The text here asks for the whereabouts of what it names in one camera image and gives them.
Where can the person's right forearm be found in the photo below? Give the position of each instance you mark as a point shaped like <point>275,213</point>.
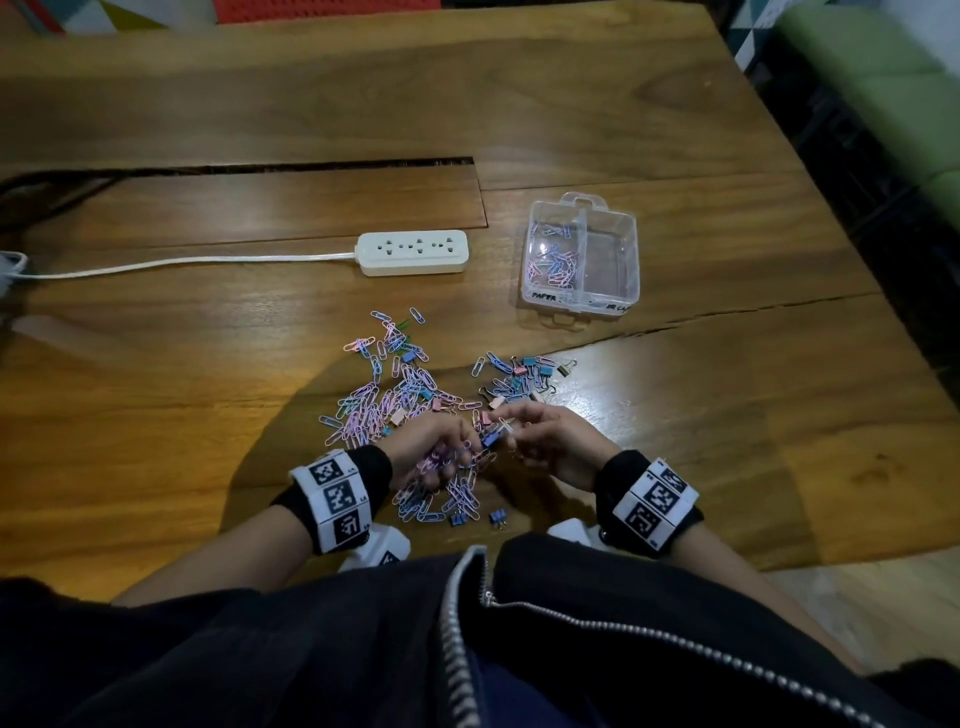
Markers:
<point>720,570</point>

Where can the person's right hand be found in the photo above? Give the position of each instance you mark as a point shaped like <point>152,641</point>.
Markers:
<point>562,446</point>

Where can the green cushioned stool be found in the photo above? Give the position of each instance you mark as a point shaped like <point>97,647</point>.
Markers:
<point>946,199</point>
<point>911,120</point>
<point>855,41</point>

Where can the red perforated plastic chair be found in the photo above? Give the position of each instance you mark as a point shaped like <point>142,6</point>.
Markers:
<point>322,9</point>

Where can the pile of pastel paper clips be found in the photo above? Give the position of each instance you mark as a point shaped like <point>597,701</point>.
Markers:
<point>375,405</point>
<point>559,266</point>

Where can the scatter of small binder clips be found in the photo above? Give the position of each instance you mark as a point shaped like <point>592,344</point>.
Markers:
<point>497,517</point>

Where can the clear plastic compartment box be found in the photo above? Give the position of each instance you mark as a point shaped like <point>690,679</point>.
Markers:
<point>607,262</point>

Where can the person's left forearm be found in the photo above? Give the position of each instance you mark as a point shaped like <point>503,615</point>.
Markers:
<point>225,559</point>

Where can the person's left hand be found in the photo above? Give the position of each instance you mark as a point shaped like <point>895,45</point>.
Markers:
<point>427,450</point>

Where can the black zip jacket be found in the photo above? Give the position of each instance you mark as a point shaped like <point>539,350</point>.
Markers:
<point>225,652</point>

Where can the white power strip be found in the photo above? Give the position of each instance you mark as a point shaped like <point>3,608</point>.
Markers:
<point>412,253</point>

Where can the grey power adapter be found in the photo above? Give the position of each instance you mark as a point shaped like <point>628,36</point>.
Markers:
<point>9,266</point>

